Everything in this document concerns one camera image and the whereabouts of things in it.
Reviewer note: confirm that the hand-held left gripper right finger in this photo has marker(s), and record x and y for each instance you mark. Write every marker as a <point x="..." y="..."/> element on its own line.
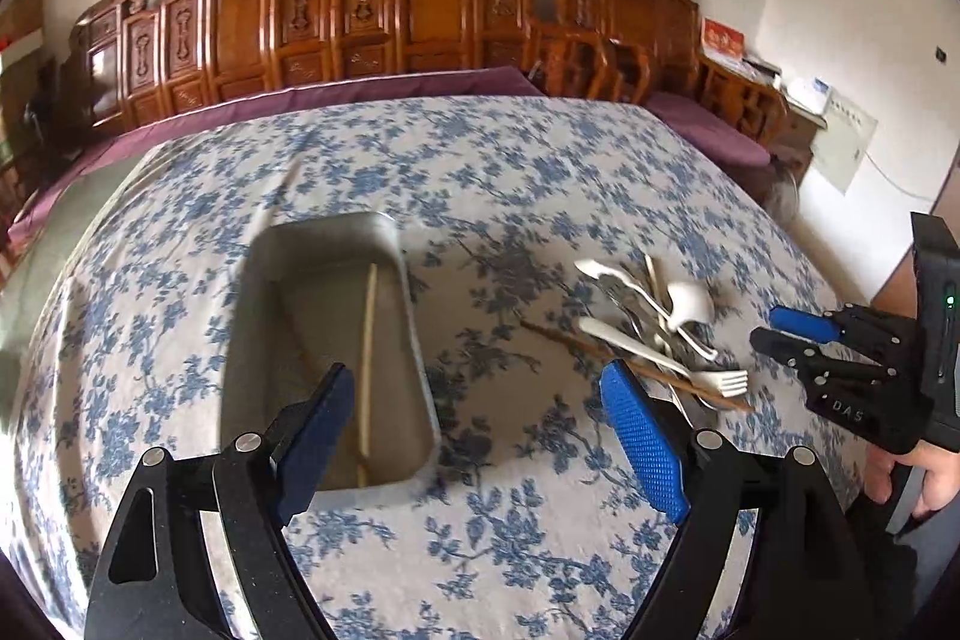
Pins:
<point x="645" y="437"/>

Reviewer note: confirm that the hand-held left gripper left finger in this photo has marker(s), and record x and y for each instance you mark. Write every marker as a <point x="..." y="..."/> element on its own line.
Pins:
<point x="324" y="437"/>

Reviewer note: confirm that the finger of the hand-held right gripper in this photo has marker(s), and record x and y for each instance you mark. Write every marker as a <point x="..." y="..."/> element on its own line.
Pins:
<point x="840" y="389"/>
<point x="806" y="323"/>

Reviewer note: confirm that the white ceramic soup spoon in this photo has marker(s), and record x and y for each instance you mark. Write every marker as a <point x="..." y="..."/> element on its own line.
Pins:
<point x="686" y="302"/>
<point x="594" y="269"/>

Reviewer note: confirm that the rectangular metal tray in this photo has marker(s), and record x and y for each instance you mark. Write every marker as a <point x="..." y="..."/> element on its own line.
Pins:
<point x="315" y="310"/>

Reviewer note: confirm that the person's right hand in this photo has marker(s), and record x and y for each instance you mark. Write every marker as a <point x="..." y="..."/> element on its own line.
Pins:
<point x="943" y="479"/>

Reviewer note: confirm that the dark brown chopstick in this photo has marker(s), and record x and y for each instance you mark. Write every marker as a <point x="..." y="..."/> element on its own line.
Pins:
<point x="664" y="379"/>
<point x="562" y="342"/>

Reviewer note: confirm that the white plastic fork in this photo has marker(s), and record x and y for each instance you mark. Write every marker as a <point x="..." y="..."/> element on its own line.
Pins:
<point x="720" y="380"/>

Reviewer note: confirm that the light wooden chopstick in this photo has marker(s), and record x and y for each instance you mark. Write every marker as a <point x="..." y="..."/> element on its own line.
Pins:
<point x="369" y="347"/>

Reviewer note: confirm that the small standing fan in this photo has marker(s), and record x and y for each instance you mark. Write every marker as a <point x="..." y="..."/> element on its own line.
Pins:
<point x="784" y="197"/>

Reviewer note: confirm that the metal fork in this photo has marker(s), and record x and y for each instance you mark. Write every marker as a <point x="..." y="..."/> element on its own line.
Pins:
<point x="616" y="299"/>

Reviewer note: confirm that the wooden side table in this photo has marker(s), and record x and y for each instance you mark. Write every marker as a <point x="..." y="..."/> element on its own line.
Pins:
<point x="799" y="141"/>

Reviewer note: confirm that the short purple seat cushion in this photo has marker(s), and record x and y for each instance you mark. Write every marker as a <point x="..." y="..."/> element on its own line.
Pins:
<point x="712" y="130"/>

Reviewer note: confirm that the white and blue box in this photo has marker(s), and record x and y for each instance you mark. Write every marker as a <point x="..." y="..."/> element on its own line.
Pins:
<point x="806" y="93"/>

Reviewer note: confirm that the red box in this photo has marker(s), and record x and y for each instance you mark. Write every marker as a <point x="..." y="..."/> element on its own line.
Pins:
<point x="722" y="39"/>

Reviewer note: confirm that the blue floral tablecloth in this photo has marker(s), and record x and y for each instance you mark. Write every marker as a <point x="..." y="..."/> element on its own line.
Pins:
<point x="487" y="175"/>

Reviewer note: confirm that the long purple seat cushion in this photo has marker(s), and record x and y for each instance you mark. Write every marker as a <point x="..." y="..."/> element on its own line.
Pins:
<point x="300" y="96"/>

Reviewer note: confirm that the round-backed wooden chair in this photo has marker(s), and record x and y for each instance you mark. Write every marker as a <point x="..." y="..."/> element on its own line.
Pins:
<point x="577" y="59"/>

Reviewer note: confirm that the carved wooden sofa with armrest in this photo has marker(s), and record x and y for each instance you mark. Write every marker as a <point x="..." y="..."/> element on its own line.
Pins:
<point x="645" y="10"/>

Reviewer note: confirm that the long carved wooden sofa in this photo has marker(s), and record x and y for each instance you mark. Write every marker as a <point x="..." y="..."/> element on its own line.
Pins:
<point x="330" y="10"/>

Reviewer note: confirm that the small carved wooden armchair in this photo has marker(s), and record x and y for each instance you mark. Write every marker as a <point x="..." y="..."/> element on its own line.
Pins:
<point x="112" y="55"/>

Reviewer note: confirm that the white wall panel box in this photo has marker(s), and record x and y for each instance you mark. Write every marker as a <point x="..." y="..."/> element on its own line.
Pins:
<point x="844" y="141"/>

